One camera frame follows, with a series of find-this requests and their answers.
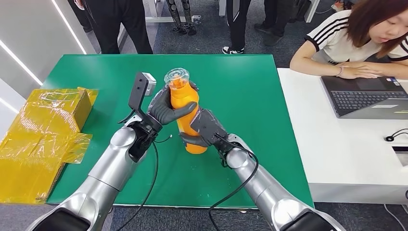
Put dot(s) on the white desk frame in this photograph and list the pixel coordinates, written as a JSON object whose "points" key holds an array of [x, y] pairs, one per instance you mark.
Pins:
{"points": [[159, 19]]}

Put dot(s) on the yellow taped cardboard box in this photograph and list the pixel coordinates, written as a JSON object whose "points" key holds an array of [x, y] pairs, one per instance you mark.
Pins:
{"points": [[38, 143]]}

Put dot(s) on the grey device with black screen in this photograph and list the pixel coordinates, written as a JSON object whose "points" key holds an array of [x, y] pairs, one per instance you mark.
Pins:
{"points": [[402, 156]]}

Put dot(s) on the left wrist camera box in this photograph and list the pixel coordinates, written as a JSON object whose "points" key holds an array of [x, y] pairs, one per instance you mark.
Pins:
{"points": [[140, 92]]}

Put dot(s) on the white table leg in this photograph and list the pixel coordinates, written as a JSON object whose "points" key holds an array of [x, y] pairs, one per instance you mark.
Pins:
{"points": [[311, 11]]}

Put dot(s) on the orange detergent bottle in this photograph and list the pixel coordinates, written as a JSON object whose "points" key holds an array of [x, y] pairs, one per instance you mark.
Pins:
{"points": [[183, 98]]}

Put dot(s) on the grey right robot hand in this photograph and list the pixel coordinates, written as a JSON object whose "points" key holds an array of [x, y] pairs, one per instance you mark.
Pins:
{"points": [[207, 127]]}

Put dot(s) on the humanoid robot with black legs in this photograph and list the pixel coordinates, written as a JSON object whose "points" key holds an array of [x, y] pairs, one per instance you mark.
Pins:
{"points": [[178, 16]]}

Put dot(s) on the white desk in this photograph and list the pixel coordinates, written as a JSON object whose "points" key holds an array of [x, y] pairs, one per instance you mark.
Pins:
{"points": [[344, 153]]}

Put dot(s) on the seated person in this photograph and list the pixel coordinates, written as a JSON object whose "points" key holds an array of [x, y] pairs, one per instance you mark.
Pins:
{"points": [[338, 38]]}

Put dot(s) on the green table mat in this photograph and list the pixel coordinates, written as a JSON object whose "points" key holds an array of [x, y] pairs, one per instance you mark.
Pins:
{"points": [[248, 95]]}

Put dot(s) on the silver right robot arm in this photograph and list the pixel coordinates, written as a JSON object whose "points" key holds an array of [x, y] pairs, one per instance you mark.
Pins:
{"points": [[271, 194]]}

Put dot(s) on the standing person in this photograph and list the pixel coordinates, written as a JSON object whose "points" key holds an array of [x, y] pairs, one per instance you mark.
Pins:
{"points": [[237, 22], [79, 16], [274, 22], [118, 25]]}

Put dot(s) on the grey laptop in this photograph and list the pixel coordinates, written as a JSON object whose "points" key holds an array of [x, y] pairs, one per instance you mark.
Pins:
{"points": [[363, 97]]}

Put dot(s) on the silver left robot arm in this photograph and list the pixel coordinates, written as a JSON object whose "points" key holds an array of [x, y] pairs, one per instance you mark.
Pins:
{"points": [[108, 172]]}

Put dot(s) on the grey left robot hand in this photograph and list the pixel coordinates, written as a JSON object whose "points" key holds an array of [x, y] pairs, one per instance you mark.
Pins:
{"points": [[161, 108]]}

